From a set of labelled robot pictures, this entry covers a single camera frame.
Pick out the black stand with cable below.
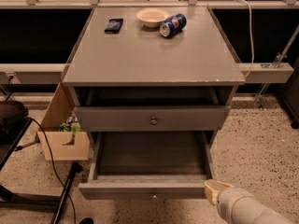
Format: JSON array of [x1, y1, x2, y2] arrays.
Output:
[[0, 100, 82, 224]]

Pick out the blue soda can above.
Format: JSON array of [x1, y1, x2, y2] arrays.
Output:
[[160, 13, 187, 37]]

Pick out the grey wooden drawer cabinet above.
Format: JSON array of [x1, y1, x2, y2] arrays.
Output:
[[62, 6, 247, 135]]

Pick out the grey top drawer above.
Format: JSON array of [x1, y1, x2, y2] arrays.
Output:
[[74, 105, 229, 132]]

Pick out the light wooden box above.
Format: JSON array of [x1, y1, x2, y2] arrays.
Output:
[[37, 84, 90, 161]]

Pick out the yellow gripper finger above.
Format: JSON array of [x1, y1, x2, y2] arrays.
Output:
[[205, 179, 233, 206]]

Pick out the grey drawer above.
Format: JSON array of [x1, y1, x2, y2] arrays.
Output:
[[74, 105, 229, 132], [78, 131, 215, 200]]

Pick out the white ceramic bowl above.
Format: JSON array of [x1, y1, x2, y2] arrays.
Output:
[[136, 8, 169, 28]]

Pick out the green white snack bags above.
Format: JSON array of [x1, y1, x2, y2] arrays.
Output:
[[59, 116, 81, 133]]

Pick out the white hanging cable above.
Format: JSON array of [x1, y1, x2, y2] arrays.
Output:
[[234, 0, 256, 79]]

